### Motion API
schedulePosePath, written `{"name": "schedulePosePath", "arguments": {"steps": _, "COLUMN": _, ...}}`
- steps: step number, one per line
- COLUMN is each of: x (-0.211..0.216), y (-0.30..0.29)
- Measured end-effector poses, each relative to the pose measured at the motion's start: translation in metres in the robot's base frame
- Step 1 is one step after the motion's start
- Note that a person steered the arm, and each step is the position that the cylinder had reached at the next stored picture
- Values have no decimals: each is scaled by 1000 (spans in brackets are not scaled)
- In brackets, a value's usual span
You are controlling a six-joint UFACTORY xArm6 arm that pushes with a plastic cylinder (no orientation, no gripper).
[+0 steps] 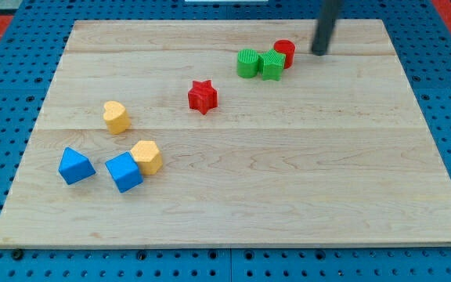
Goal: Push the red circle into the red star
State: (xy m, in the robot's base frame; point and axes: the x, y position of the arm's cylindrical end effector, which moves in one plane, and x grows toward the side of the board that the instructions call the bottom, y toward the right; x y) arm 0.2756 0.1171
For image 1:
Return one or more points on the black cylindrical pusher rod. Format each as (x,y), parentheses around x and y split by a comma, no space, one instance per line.
(329,12)

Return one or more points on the green star block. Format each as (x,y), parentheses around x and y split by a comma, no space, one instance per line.
(271,65)

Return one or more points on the red star block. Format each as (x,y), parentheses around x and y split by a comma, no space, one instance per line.
(202,96)

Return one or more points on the red cylinder block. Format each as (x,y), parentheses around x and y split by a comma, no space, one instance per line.
(287,48)

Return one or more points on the green cylinder block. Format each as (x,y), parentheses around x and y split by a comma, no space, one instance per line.
(247,63)

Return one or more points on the light wooden board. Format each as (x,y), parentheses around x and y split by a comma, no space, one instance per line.
(336,154)

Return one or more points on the yellow hexagon block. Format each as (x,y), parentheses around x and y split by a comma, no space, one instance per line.
(147,156)

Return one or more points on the yellow heart block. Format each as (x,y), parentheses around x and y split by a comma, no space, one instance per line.
(116,117)

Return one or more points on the blue cube block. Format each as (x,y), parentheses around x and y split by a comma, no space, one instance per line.
(124,172)

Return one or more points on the blue triangle block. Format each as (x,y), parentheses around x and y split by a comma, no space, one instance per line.
(74,166)

